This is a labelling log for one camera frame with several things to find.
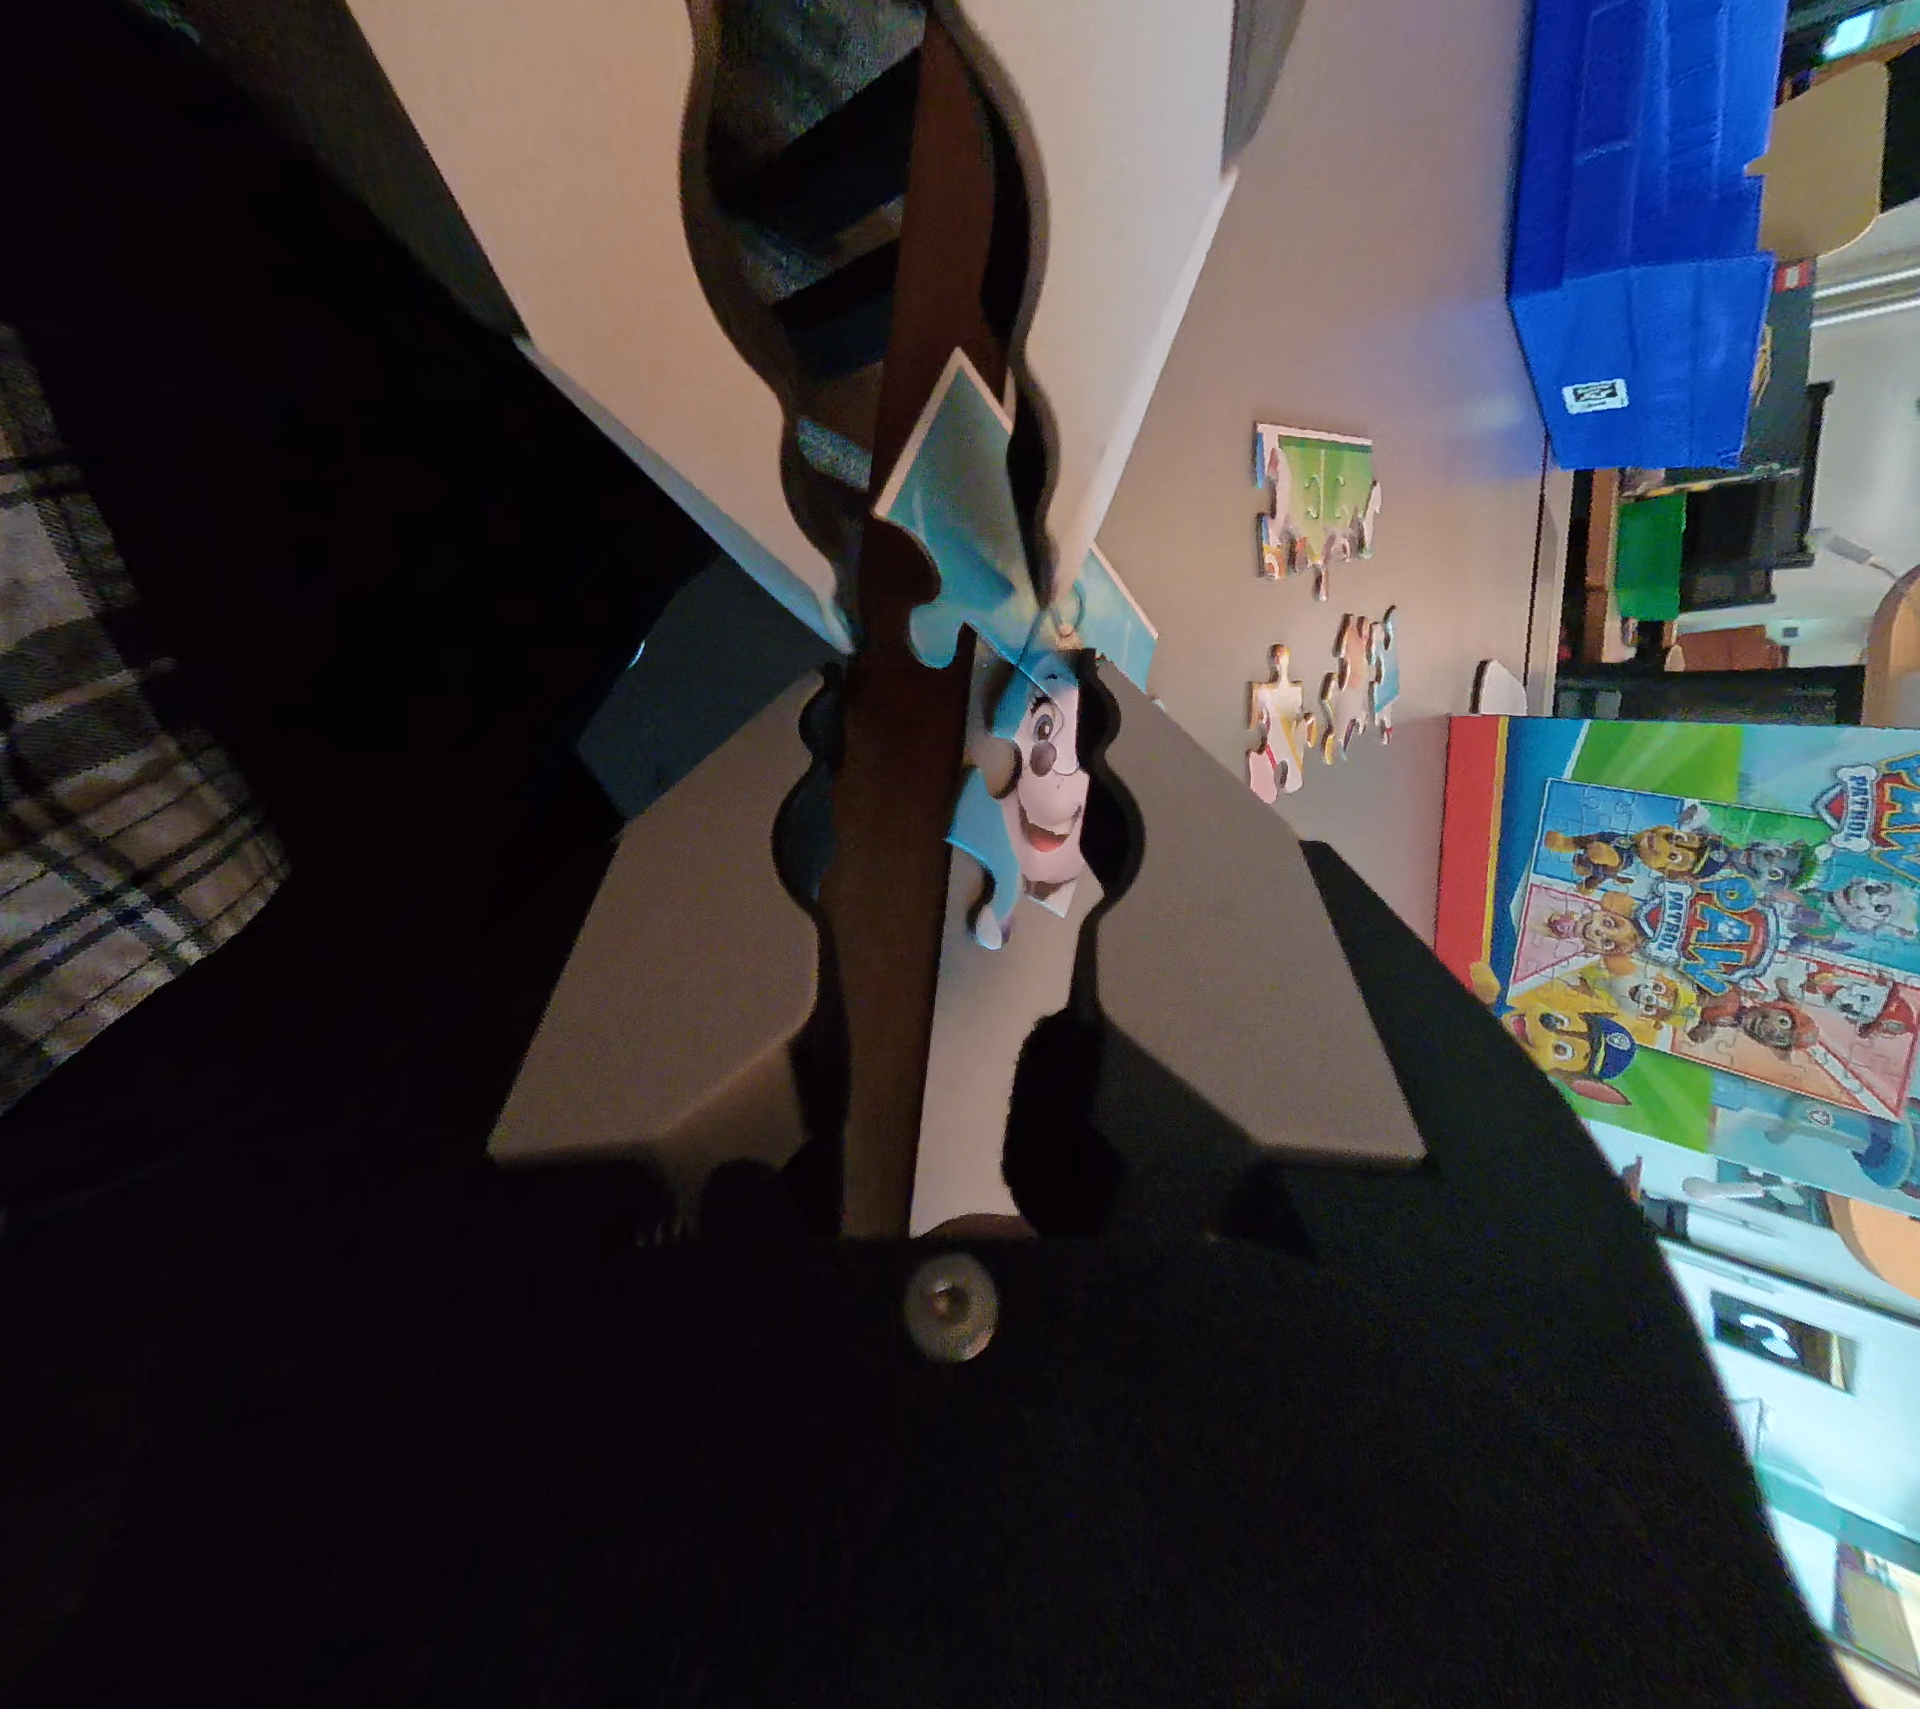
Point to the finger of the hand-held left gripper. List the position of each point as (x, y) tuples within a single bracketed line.
[(1125, 88), (525, 88)]

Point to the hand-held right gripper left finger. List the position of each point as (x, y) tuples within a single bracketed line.
[(660, 989)]

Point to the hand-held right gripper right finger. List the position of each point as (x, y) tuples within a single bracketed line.
[(1245, 989)]

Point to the pink dog face puzzle section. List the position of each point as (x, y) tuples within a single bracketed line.
[(1042, 778)]

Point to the green grass puzzle section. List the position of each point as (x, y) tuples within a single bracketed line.
[(1321, 494)]

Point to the grey desk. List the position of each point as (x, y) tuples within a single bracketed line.
[(1350, 284)]

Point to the yellow white striped puzzle piece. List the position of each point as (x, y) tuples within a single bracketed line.
[(1279, 719)]

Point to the orange dog teal puzzle pieces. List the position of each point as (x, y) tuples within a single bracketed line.
[(1358, 681)]

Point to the colourful puzzle box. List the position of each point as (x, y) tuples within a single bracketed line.
[(1695, 958)]

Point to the black trousers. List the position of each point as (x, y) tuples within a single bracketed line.
[(374, 538)]

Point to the blue bin white label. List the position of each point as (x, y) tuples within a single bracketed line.
[(1651, 165)]

